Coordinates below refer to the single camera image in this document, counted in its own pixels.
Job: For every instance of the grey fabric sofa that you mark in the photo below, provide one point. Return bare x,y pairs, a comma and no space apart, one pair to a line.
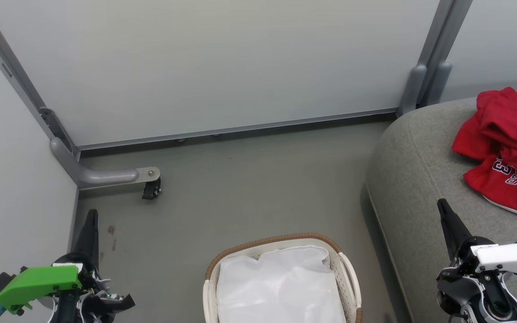
420,179

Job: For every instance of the grey partition post with brackets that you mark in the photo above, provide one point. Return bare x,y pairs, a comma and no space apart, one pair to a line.
440,36

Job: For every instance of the white basket with brown rim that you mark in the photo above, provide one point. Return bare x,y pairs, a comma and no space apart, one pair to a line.
335,269

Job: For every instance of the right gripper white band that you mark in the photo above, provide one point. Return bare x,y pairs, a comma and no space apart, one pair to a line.
505,260

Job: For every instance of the white cloth basket liner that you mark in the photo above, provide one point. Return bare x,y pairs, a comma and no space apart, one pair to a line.
281,287

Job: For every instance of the grey curved partition foot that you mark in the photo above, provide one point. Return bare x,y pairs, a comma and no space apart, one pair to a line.
101,176

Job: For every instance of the red jacket with white cuffs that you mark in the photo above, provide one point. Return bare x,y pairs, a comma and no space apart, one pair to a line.
505,121

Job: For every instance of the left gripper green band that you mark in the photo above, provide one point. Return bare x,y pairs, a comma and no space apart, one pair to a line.
38,282

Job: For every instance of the grey partition base rail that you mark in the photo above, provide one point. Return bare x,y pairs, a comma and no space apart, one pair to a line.
240,129

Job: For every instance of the black caster wheel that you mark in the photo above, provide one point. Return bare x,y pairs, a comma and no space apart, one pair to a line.
151,190

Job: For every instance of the grey slanted partition post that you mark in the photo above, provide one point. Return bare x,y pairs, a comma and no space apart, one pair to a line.
16,72

